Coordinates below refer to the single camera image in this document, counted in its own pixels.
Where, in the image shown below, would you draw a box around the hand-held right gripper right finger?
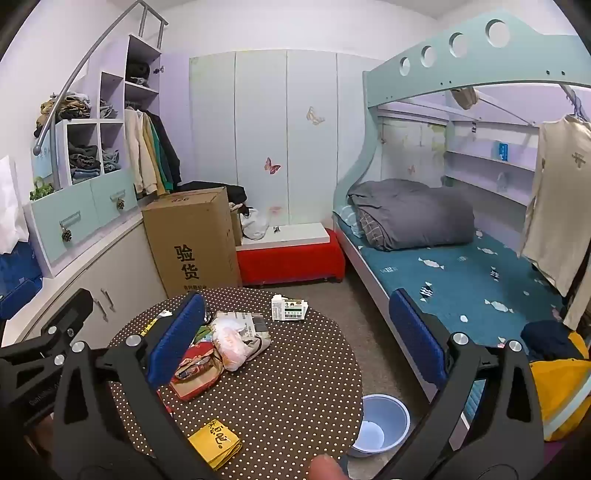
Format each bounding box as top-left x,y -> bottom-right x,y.
388,288 -> 546,480

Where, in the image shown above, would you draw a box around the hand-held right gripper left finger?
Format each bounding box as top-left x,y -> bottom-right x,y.
52,292 -> 218,480

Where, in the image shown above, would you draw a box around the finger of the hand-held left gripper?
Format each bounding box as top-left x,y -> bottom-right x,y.
0,278 -> 43,321
41,288 -> 95,366

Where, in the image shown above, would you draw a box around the red snack packet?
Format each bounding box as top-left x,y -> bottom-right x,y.
168,344 -> 225,402

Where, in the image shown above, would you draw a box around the pink white plastic bag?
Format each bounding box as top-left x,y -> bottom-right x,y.
210,318 -> 250,372

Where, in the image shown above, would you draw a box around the beige cloth bag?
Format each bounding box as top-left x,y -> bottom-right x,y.
213,311 -> 273,361

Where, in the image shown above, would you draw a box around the light blue plastic bin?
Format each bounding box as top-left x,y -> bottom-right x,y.
346,394 -> 411,459

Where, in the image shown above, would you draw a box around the yellow paper packet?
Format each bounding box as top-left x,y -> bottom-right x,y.
188,419 -> 243,472

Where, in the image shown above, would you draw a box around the white green medicine box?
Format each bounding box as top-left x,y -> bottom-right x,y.
270,294 -> 309,322

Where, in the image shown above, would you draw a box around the person's right hand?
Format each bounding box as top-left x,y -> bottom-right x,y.
308,453 -> 347,480

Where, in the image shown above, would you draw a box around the grey low cabinet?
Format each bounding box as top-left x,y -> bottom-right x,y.
0,208 -> 169,347

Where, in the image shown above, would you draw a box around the large cardboard box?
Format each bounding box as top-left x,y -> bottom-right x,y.
141,187 -> 243,298

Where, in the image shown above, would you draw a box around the small green plant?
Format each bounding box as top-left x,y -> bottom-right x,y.
30,178 -> 56,201

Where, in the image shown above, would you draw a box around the round polka-dot table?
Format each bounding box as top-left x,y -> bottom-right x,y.
107,287 -> 364,480

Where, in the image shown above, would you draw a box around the grey duvet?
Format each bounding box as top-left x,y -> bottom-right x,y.
347,179 -> 476,252

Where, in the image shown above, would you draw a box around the red bench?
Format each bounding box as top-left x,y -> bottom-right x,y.
236,228 -> 346,287

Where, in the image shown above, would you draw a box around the navy cloth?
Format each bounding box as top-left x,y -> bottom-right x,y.
521,319 -> 585,363

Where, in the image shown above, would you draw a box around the blue striped pillow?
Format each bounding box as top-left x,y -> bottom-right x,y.
333,205 -> 365,238

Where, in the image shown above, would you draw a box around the white board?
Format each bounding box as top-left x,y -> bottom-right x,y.
238,222 -> 331,251

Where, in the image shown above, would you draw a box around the dark folded clothes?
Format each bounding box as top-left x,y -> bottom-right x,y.
68,144 -> 101,180

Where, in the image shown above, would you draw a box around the yellow jacket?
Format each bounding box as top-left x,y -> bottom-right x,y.
529,330 -> 591,443

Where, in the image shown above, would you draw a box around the black clothing pile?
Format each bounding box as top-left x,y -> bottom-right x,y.
175,181 -> 250,208

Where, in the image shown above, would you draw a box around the grey metal handrail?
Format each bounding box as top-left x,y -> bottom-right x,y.
33,0 -> 169,155

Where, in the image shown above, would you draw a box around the cream hanging jacket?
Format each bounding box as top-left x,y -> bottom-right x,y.
124,108 -> 158,197

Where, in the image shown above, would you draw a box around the pale yellow hanging shirt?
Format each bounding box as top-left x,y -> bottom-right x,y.
143,113 -> 167,195

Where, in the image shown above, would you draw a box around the green hanging shirt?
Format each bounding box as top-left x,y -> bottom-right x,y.
152,115 -> 174,192

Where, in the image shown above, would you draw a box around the black hanging coat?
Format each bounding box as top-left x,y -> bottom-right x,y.
145,111 -> 183,190

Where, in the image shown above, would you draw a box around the cream sweater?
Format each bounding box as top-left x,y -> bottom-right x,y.
519,115 -> 591,330

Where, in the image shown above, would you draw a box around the olive clothes pile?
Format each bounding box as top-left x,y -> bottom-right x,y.
33,92 -> 93,137

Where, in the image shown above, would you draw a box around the pale green wardrobe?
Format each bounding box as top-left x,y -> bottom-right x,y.
189,48 -> 386,227

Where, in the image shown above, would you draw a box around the beige hanging cloth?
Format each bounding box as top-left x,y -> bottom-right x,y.
450,87 -> 478,110

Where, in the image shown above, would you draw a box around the black folded clothes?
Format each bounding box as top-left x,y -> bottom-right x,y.
126,60 -> 152,86

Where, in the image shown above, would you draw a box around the lilac stair shelf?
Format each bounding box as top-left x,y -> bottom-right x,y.
32,34 -> 192,199

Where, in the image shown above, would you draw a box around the blue clothes hanger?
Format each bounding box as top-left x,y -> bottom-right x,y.
566,90 -> 591,123

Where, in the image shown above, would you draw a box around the lilac wall shelf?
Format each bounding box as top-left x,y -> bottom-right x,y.
445,117 -> 539,206

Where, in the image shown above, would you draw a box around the teal bunk bed frame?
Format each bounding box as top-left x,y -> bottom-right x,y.
331,10 -> 591,453

